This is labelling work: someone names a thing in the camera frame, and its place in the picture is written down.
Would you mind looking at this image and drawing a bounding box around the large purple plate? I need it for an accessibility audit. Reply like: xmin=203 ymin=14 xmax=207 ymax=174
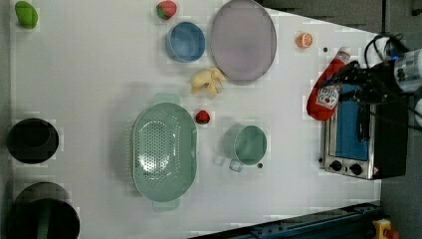
xmin=210 ymin=0 xmax=277 ymax=81

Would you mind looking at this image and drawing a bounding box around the black cable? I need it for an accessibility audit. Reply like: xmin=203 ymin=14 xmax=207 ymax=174
xmin=363 ymin=33 xmax=409 ymax=69

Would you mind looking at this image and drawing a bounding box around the blue metal frame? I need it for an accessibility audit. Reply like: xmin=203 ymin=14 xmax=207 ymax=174
xmin=190 ymin=203 xmax=383 ymax=239

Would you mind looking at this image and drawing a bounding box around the blue bowl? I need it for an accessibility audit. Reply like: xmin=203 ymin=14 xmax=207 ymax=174
xmin=165 ymin=22 xmax=206 ymax=63

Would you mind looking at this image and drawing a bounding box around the green mango toy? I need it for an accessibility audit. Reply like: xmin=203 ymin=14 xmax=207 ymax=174
xmin=15 ymin=1 xmax=39 ymax=30

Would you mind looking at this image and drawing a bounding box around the large red strawberry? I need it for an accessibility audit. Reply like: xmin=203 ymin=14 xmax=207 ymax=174
xmin=156 ymin=0 xmax=177 ymax=20

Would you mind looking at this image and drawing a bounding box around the small red strawberry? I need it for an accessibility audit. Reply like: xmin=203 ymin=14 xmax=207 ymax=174
xmin=195 ymin=111 xmax=211 ymax=124

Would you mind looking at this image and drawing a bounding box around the green oval strainer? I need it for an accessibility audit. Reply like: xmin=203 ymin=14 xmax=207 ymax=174
xmin=130 ymin=94 xmax=198 ymax=211

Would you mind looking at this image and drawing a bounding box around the yellow red emergency button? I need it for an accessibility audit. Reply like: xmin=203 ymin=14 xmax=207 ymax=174
xmin=372 ymin=219 xmax=400 ymax=239

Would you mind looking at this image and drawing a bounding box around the silver toaster oven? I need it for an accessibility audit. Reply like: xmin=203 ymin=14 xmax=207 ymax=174
xmin=319 ymin=97 xmax=408 ymax=180

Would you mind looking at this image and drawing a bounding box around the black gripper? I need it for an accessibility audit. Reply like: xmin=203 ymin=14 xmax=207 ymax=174
xmin=326 ymin=61 xmax=405 ymax=105

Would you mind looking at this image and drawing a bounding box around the green mug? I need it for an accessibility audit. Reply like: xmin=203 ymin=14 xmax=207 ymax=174
xmin=223 ymin=124 xmax=268 ymax=172

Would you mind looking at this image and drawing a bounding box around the peeled banana toy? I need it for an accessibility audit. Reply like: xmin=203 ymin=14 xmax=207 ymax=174
xmin=191 ymin=67 xmax=226 ymax=96

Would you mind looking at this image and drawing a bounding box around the red ketchup bottle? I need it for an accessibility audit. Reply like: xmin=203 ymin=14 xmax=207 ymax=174
xmin=306 ymin=47 xmax=350 ymax=121

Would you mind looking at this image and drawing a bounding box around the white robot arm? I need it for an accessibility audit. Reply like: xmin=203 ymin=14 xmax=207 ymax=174
xmin=327 ymin=50 xmax=421 ymax=105

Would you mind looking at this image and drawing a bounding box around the orange slice toy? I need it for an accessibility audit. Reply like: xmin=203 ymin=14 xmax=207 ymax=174
xmin=296 ymin=33 xmax=314 ymax=49

